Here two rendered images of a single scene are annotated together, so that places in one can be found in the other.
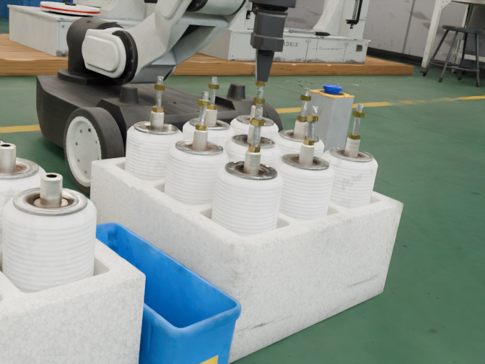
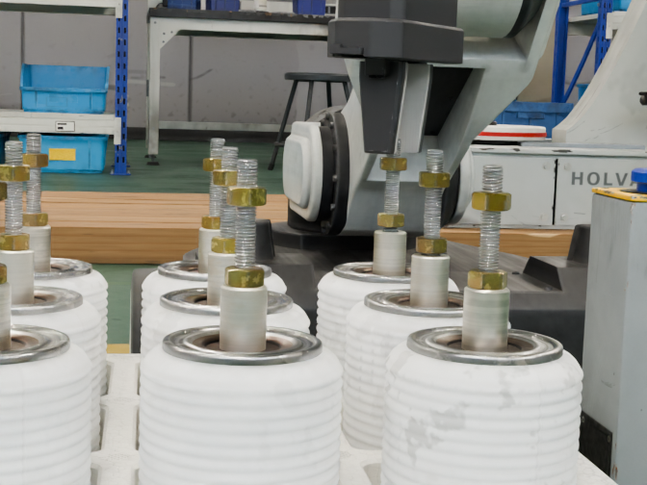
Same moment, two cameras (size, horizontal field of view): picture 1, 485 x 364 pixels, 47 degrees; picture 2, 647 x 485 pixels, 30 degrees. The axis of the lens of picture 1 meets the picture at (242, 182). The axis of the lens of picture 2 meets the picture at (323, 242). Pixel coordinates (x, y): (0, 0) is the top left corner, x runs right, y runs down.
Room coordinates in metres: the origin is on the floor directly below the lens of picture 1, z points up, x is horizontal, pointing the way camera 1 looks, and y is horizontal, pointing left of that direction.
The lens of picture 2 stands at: (0.42, -0.46, 0.37)
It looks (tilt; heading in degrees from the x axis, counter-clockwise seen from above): 7 degrees down; 37
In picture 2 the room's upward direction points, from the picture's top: 2 degrees clockwise
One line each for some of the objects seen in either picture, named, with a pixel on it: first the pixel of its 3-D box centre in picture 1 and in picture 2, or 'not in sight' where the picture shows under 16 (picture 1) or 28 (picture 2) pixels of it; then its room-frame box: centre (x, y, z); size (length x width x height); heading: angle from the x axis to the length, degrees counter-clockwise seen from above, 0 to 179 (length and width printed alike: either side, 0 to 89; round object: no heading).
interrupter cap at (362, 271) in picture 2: (255, 121); (388, 274); (1.10, -0.01, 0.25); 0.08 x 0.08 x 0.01
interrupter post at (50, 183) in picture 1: (50, 190); not in sight; (0.55, 0.20, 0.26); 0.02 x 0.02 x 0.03
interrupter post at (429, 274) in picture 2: (300, 130); (429, 282); (1.01, -0.09, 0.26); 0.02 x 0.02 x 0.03
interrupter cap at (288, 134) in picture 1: (299, 136); (428, 304); (1.01, -0.09, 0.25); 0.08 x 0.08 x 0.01
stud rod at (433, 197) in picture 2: (304, 108); (432, 215); (1.01, -0.09, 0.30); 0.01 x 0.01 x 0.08
